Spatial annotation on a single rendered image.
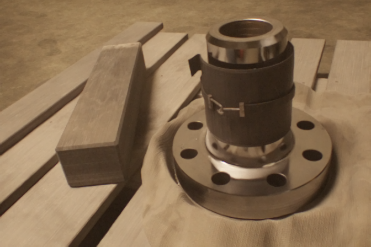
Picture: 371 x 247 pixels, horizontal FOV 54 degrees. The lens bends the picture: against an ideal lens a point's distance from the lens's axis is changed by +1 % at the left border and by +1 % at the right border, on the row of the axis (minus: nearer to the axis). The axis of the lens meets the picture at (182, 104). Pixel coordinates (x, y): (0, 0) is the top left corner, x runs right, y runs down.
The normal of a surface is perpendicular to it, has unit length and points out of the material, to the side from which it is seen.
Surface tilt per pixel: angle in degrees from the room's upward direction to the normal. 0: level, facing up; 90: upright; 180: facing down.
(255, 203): 90
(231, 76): 89
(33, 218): 0
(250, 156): 78
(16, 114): 0
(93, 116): 0
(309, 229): 41
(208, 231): 49
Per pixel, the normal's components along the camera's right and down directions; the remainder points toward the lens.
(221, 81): -0.62, 0.47
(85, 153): 0.01, 0.51
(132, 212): -0.11, -0.85
